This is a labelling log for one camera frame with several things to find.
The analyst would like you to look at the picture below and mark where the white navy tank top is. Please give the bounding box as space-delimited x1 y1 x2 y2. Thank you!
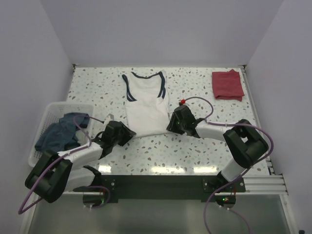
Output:
122 71 170 138

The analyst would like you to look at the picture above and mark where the red tank top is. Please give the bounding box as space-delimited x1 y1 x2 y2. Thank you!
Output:
212 69 245 102

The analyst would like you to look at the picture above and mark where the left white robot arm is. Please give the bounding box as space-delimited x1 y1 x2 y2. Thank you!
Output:
25 120 136 203

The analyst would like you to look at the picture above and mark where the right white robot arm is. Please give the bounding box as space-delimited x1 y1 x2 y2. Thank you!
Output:
167 105 269 192

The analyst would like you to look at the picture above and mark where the dark navy garment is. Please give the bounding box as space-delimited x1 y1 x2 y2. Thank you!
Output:
35 112 89 152

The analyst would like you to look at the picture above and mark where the white plastic laundry basket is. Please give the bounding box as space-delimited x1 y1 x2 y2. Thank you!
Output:
28 101 95 168

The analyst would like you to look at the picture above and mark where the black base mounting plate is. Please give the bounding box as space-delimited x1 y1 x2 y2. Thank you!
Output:
73 175 246 204

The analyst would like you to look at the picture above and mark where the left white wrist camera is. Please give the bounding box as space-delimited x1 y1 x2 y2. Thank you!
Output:
103 114 114 124

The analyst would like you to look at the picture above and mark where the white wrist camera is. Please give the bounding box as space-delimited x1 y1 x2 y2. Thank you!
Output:
178 98 190 106
103 114 114 124

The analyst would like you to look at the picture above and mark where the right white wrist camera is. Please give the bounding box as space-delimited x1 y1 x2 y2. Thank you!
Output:
178 98 190 106

